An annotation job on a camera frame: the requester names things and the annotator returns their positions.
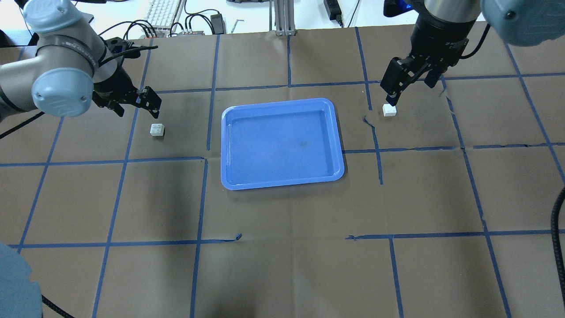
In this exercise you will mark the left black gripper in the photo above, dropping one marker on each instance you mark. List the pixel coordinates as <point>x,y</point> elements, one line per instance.
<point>111,83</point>

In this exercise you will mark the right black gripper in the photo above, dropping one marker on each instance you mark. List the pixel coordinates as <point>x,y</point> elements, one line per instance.
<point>441,39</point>

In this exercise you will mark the white block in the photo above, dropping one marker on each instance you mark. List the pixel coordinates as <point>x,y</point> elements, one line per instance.
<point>389,110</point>
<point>157,130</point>

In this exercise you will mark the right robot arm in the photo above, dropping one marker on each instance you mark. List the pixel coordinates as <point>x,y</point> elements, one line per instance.
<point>522,23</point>

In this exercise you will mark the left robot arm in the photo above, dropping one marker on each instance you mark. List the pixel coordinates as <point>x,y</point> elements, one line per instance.
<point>73,68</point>

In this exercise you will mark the blue plastic tray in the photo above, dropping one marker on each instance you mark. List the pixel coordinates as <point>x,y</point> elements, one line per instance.
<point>280,144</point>

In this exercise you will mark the white keyboard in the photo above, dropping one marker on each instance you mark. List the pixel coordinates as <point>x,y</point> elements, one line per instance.
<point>161,14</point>

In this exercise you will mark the black power adapter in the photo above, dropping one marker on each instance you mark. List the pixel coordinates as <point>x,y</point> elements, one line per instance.
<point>217,23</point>

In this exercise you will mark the brown paper table cover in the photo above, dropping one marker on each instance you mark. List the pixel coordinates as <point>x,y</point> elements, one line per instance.
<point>443,210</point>

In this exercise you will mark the aluminium frame post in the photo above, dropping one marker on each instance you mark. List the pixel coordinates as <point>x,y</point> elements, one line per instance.
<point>284,17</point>

